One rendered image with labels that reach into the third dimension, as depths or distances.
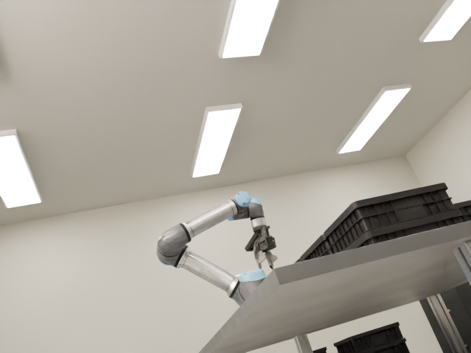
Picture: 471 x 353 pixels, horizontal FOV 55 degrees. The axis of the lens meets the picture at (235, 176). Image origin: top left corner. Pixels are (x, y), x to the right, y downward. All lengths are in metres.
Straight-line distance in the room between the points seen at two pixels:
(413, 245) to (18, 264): 4.55
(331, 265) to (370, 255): 0.11
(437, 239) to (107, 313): 4.14
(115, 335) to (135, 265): 0.74
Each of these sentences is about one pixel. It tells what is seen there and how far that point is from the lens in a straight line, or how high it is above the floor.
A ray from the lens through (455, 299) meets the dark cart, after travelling 3.66.
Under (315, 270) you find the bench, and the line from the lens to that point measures 1.08.
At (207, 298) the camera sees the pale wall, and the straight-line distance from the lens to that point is 5.11.
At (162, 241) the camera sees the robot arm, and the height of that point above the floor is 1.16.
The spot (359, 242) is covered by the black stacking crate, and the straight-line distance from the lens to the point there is 1.60.
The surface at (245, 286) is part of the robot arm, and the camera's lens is 1.99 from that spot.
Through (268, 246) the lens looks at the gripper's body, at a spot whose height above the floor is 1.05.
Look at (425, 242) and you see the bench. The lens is 1.24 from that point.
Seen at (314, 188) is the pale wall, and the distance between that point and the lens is 5.99.
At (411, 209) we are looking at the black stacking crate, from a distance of 1.68.
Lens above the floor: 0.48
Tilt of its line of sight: 25 degrees up
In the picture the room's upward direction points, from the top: 18 degrees counter-clockwise
